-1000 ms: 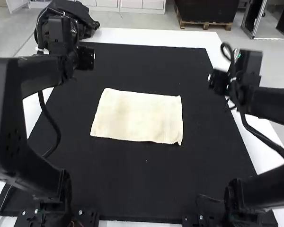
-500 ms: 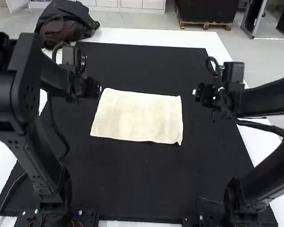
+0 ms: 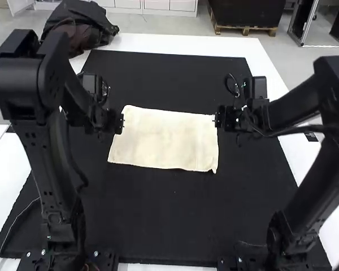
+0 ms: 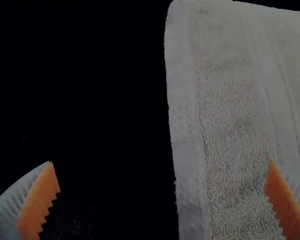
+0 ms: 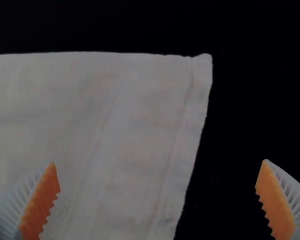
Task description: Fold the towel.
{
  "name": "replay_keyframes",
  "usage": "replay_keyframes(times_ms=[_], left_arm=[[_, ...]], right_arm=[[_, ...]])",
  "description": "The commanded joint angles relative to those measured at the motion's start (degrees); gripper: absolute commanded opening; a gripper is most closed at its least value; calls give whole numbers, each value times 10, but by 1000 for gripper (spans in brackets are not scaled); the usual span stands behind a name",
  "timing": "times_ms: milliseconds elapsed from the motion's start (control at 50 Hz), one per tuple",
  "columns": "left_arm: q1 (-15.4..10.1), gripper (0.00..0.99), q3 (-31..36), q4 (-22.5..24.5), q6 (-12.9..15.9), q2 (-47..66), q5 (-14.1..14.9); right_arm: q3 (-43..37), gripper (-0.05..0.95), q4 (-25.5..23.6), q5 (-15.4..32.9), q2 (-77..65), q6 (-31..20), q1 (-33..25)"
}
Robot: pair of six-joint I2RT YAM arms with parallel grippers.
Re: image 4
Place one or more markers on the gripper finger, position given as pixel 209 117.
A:
pixel 27 207
pixel 287 205

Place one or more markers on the pale towel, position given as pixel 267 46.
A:
pixel 235 100

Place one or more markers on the black mat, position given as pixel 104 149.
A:
pixel 77 100

